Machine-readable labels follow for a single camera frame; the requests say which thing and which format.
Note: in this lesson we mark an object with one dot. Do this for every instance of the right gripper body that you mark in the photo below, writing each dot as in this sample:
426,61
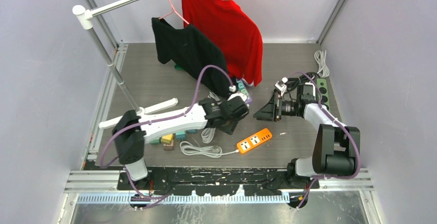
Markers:
278,103

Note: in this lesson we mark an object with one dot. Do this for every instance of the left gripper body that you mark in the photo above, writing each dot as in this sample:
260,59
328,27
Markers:
230,125

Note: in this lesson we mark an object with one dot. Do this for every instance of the orange power strip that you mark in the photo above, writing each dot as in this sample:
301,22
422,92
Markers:
254,141

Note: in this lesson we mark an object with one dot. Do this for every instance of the green power strip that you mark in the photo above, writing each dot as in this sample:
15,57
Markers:
322,87

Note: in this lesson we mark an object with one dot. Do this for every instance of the yellow plug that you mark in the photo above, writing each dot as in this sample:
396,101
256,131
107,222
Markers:
167,139

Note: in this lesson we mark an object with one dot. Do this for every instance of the purple power strip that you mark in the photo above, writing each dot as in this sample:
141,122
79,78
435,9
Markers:
242,87

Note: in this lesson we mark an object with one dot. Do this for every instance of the pink plug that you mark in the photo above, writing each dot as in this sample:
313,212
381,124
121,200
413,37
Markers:
168,147

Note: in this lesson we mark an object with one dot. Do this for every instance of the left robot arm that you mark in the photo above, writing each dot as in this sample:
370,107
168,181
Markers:
132,132

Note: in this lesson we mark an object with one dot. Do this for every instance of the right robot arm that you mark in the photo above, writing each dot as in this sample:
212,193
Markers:
336,149

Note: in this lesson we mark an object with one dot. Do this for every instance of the red sweater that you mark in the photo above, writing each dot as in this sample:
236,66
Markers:
233,32

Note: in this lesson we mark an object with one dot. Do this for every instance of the black garment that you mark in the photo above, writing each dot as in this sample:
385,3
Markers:
188,47

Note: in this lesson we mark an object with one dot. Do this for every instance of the pink hanger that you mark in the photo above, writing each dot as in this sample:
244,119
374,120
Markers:
173,10

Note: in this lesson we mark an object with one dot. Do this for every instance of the metal clothes rack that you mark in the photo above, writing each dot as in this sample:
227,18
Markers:
85,17

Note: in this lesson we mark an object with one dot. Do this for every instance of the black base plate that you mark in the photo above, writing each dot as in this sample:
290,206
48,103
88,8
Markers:
183,181

